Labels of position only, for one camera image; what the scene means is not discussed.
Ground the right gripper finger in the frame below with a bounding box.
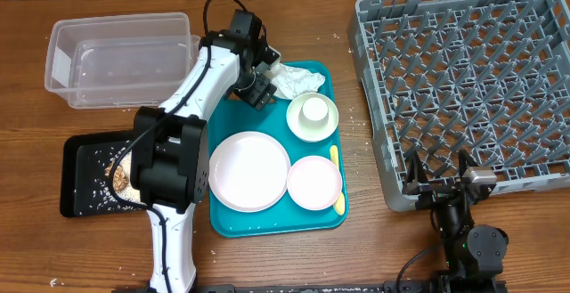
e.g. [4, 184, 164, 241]
[405, 151, 428, 186]
[458, 150, 478, 182]

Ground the large white plate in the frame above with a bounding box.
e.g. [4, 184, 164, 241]
[208, 131, 291, 213]

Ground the brown mushroom piece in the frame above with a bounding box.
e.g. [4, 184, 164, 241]
[112, 165, 130, 192]

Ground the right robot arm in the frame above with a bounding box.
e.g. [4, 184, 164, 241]
[395, 150, 509, 292]

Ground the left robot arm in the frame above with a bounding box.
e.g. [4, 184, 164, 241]
[129, 10, 280, 292]

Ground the grey dishwasher rack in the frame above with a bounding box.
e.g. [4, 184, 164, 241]
[348, 0, 569, 211]

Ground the crumpled white napkin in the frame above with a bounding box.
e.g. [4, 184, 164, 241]
[265, 63, 326, 100]

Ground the white cup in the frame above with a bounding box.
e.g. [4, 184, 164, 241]
[301, 97, 329, 123]

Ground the pale green bowl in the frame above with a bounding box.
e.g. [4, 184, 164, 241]
[286, 93, 339, 142]

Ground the yellow plastic spoon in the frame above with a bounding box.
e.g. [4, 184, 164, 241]
[330, 145, 346, 216]

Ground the teal serving tray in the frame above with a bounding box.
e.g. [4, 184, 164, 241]
[206, 60, 349, 239]

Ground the clear plastic bin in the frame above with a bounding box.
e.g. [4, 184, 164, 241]
[44, 12, 199, 109]

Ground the spilled rice pile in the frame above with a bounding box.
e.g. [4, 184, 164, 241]
[115, 151, 141, 204]

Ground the black tray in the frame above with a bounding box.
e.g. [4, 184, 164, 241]
[60, 131, 142, 217]

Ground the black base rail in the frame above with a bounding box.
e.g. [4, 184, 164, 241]
[110, 280, 509, 293]

